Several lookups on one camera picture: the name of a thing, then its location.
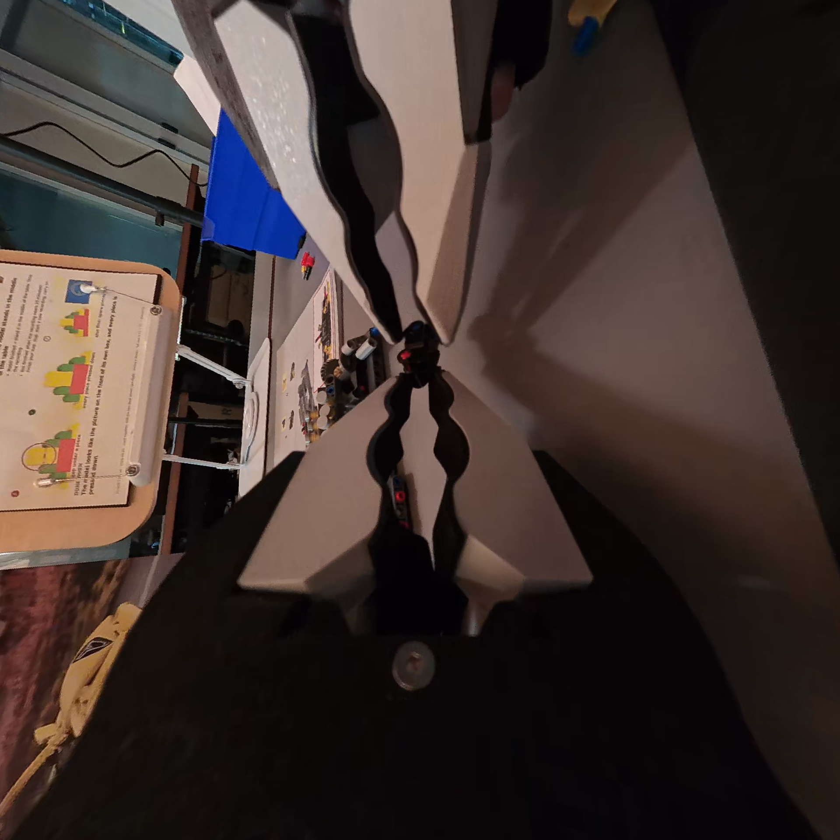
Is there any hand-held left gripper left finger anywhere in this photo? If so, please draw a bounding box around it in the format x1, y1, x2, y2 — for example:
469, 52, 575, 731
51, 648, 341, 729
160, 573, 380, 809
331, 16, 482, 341
236, 374, 417, 636

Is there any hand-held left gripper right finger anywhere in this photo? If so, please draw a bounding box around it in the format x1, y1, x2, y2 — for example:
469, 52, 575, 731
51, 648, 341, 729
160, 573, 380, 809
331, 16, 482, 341
427, 369, 595, 637

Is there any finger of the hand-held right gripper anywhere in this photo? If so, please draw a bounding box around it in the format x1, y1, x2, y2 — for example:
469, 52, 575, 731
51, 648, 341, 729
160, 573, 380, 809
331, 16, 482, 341
172, 0, 404, 347
346, 0, 494, 347

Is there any partly built lego chassis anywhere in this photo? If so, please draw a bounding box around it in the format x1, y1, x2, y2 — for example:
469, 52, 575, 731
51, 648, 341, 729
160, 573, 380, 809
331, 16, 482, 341
307, 327, 413, 529

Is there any yellow lego piece blue pin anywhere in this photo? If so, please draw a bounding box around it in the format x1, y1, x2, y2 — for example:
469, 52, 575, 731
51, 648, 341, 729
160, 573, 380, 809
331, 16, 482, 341
566, 0, 619, 55

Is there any black lego connector piece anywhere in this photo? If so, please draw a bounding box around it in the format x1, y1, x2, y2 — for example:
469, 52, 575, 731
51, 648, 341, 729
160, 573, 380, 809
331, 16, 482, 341
395, 320, 442, 388

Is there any lego instruction booklet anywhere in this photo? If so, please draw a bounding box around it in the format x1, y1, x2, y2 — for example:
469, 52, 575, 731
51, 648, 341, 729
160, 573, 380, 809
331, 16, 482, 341
272, 266, 343, 455

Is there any lego set box yellow car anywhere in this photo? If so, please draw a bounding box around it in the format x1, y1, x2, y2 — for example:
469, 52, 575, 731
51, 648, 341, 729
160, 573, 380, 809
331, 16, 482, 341
0, 558, 168, 840

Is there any blue plastic bin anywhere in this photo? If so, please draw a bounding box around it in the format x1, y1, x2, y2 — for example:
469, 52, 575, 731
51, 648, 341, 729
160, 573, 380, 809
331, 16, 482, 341
202, 108, 308, 260

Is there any wooden board with instruction sheet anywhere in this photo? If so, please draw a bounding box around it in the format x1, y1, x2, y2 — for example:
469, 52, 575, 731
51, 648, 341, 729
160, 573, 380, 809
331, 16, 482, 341
0, 249, 183, 553

